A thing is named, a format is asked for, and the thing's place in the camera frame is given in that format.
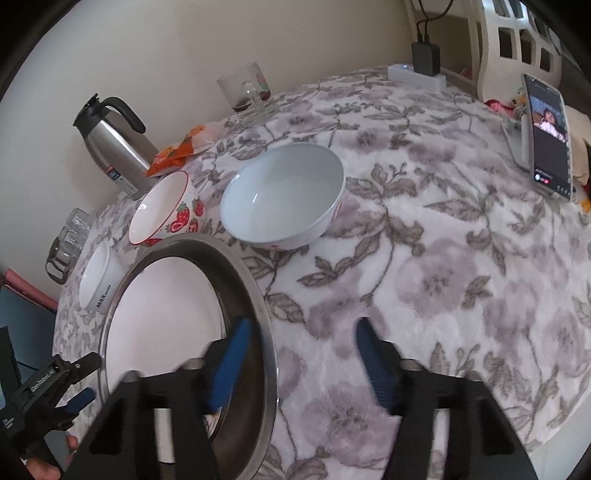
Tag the stainless steel thermos jug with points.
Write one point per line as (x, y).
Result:
(117, 143)

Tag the orange snack packet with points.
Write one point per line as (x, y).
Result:
(168, 159)
(201, 136)

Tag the dark blue cabinet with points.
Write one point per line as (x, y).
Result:
(27, 337)

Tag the white square bowl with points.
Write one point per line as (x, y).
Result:
(99, 277)

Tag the grey floral tablecloth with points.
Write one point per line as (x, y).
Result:
(438, 277)

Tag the phone stand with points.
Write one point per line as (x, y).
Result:
(516, 143)

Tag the small white floral bowl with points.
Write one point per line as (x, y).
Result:
(281, 194)

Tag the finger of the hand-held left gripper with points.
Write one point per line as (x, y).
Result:
(81, 364)
(78, 401)

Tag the person's left hand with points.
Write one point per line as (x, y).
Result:
(46, 468)

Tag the black rimmed white plate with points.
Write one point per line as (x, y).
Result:
(166, 332)

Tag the stainless steel basin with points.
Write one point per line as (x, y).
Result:
(251, 369)

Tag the strawberry print bowl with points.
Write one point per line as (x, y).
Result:
(161, 207)

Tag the black charger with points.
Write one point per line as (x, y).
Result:
(425, 57)

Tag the white carved furniture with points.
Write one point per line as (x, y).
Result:
(512, 41)

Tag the glass mug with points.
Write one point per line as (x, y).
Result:
(247, 92)

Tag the pink board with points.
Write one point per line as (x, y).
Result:
(32, 288)

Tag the white power strip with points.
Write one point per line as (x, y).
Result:
(418, 81)

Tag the small colourful toys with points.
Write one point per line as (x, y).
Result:
(501, 107)

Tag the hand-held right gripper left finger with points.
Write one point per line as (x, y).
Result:
(231, 364)

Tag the smartphone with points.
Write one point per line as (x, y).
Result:
(549, 138)

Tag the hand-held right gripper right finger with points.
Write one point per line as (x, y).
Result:
(376, 369)

